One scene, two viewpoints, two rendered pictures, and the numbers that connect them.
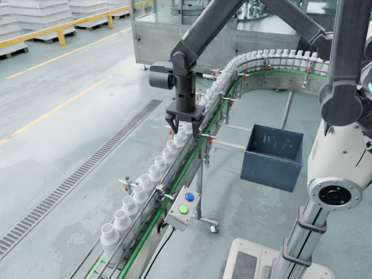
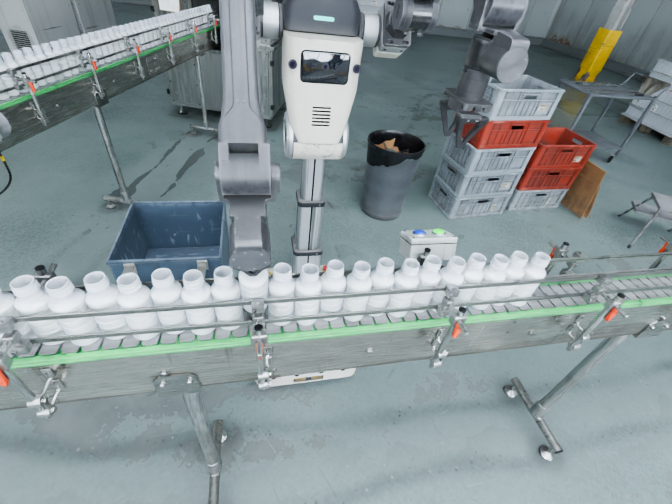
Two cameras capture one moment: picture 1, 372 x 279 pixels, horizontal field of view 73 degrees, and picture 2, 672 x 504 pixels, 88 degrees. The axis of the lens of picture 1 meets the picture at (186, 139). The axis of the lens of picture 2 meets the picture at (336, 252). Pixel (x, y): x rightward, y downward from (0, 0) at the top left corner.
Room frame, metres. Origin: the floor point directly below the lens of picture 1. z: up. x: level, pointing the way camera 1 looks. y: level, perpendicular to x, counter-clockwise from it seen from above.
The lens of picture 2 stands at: (1.31, 0.47, 1.68)
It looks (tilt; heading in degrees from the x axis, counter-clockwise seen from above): 41 degrees down; 232
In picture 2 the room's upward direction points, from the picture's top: 8 degrees clockwise
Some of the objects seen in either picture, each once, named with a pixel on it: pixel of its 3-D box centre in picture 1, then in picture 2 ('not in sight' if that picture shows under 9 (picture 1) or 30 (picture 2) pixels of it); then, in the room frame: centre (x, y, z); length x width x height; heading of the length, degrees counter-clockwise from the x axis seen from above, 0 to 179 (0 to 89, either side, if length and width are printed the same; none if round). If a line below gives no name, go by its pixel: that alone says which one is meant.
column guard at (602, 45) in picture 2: not in sight; (595, 57); (-8.64, -3.64, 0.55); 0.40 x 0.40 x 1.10; 68
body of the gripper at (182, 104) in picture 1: (185, 102); (471, 86); (0.65, 0.00, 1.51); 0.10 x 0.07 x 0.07; 68
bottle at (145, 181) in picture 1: (146, 191); (447, 284); (0.69, 0.16, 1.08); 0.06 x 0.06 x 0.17
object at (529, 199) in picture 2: not in sight; (525, 189); (-2.10, -0.94, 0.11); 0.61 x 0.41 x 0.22; 161
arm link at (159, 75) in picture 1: (170, 68); (503, 38); (0.66, 0.04, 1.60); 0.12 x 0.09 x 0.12; 69
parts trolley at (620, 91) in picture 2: not in sight; (592, 117); (-3.88, -1.35, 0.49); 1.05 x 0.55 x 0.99; 158
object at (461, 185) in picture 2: not in sight; (477, 173); (-1.42, -1.10, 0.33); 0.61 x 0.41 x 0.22; 164
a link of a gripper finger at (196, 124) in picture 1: (191, 124); (456, 118); (0.64, -0.02, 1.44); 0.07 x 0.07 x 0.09; 68
